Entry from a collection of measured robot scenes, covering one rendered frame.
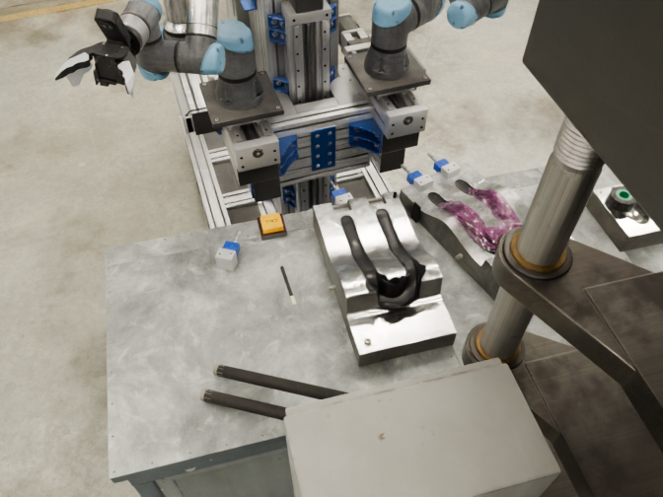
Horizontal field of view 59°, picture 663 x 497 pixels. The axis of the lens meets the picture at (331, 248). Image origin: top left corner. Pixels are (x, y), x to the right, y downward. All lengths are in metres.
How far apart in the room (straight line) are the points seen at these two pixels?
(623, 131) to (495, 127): 3.04
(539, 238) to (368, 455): 0.34
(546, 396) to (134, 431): 0.95
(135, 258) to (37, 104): 2.31
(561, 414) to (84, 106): 3.34
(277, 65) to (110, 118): 1.82
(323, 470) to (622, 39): 0.53
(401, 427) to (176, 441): 0.84
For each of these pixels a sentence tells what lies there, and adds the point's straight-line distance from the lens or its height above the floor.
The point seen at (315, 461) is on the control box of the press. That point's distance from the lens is 0.73.
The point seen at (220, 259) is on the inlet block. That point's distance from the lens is 1.71.
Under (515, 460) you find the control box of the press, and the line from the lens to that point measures 0.76.
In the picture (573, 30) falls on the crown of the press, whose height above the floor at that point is 1.88.
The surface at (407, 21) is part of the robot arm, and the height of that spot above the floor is 1.22.
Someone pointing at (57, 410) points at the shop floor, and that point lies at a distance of 2.59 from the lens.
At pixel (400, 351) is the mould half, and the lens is 1.54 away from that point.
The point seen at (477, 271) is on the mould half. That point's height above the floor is 0.84.
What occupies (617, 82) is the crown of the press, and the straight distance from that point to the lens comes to 0.55.
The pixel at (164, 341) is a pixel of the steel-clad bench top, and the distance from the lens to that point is 1.64.
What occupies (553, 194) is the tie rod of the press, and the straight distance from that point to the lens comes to 0.74.
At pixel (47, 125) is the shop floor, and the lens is 3.82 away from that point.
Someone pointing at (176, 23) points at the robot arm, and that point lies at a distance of 1.81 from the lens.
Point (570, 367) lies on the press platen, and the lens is 1.06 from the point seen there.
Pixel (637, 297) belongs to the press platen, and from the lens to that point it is 0.85.
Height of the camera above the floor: 2.16
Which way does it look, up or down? 50 degrees down
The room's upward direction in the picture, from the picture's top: straight up
